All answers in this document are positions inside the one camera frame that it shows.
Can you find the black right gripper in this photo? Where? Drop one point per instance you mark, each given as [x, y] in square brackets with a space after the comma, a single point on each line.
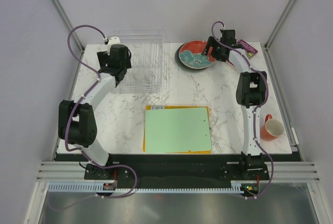
[211, 42]

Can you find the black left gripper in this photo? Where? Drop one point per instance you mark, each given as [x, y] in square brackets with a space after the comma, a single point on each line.
[103, 57]

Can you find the red and teal plate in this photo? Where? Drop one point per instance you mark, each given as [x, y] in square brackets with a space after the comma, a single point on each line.
[190, 56]

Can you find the grey-green plate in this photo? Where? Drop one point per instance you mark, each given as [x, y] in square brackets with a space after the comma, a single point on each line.
[178, 61]

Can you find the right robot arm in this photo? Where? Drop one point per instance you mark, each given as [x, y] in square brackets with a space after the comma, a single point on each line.
[252, 88]

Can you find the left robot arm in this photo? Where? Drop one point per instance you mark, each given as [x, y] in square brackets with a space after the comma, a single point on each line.
[76, 120]

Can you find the purple book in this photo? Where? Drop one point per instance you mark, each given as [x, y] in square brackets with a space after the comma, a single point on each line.
[249, 49]

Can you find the orange folder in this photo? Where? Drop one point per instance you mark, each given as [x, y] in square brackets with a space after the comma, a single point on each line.
[148, 141]

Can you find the light green cutting board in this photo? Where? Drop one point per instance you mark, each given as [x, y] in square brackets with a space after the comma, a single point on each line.
[177, 130]

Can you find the orange plastic cup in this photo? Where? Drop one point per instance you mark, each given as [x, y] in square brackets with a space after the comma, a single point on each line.
[271, 129]

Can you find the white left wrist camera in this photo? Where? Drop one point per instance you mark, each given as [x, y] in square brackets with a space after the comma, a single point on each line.
[109, 42]

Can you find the white wire dish rack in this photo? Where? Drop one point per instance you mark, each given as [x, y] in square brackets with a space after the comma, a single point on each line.
[148, 47]

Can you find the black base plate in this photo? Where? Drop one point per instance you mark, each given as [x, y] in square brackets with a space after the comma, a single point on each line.
[245, 164]

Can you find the left aluminium frame post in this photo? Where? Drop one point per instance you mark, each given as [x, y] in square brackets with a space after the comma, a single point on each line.
[62, 14]

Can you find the aluminium frame post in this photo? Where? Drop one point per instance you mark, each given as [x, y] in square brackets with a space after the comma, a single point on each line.
[282, 18]
[62, 14]

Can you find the right aluminium frame post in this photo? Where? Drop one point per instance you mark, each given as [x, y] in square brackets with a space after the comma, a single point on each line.
[282, 18]

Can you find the white cable duct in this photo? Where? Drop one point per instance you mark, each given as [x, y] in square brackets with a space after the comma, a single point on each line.
[116, 187]

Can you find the aluminium front rail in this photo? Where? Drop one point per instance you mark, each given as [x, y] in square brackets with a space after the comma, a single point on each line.
[227, 171]

